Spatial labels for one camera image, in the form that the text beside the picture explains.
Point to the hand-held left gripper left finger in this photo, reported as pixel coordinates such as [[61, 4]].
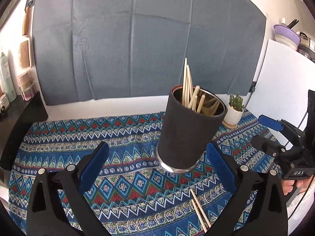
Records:
[[96, 164]]

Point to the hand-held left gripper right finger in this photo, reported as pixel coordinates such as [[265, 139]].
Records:
[[219, 159]]

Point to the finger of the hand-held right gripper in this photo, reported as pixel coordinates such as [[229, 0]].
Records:
[[270, 124], [267, 145]]

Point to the black cylindrical utensil cup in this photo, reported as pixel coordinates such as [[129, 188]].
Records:
[[187, 137]]

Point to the bunch of wooden chopsticks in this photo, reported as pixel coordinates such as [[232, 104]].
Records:
[[184, 83]]

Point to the person's right hand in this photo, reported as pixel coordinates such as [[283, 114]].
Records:
[[285, 186]]

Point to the round wooden coaster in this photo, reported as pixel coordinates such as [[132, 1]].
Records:
[[228, 126]]

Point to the blue patterned tablecloth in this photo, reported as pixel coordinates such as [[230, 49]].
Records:
[[123, 140]]

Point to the succulent in white pot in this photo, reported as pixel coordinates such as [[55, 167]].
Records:
[[232, 115]]

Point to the white board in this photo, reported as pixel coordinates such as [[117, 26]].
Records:
[[278, 78]]

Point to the wooden chopstick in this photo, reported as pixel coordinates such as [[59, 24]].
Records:
[[199, 216], [200, 207]]

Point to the white bowl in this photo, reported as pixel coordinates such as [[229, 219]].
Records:
[[286, 44]]

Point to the black side shelf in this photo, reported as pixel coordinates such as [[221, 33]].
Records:
[[22, 123]]

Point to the steel cooking pot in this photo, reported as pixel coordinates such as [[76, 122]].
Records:
[[306, 46]]

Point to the purple colander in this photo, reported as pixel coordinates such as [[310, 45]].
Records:
[[285, 32]]

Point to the dark chopsticks in colander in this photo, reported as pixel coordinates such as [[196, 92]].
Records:
[[292, 24]]

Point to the pink lidded jar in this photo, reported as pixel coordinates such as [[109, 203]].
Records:
[[25, 87]]

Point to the white toy car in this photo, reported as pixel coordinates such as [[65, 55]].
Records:
[[3, 104]]

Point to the pale green bottle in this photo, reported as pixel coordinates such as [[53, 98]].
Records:
[[9, 88]]

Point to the grey backdrop cloth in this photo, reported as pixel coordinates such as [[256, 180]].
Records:
[[123, 41]]

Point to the wooden hairbrush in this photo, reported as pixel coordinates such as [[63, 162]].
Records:
[[24, 54]]

